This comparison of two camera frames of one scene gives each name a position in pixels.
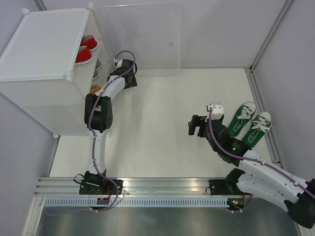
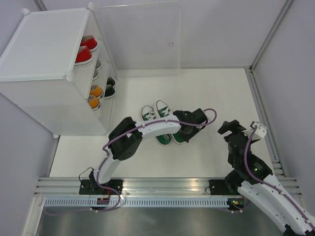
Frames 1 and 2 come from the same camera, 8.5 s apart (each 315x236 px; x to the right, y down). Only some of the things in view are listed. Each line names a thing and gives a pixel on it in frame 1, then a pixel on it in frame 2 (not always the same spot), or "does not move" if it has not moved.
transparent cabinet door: [152, 31] does not move
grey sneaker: [96, 74] does not move
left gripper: [134, 83] -> [186, 138]
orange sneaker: [94, 88] does not move
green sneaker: [259, 126] -> [164, 111]
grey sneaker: [98, 66] does not move
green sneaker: [241, 118] -> [148, 114]
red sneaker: [88, 41] does not move
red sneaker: [83, 57] does not move
